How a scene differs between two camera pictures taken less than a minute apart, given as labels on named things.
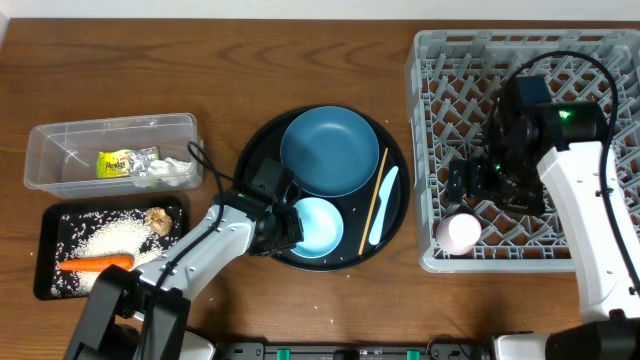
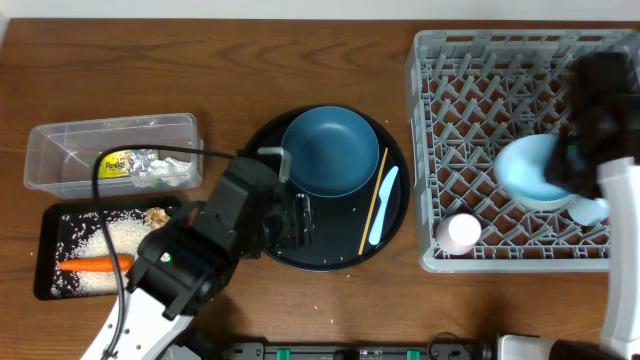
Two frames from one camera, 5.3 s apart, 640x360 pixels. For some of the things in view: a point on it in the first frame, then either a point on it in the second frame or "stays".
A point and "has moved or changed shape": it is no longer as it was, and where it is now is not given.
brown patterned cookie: x=158 y=220 stays
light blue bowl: x=322 y=228 has moved or changed shape
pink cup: x=458 y=234 stays
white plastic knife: x=384 y=192 stays
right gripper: x=531 y=201 to x=558 y=166
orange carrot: x=93 y=264 stays
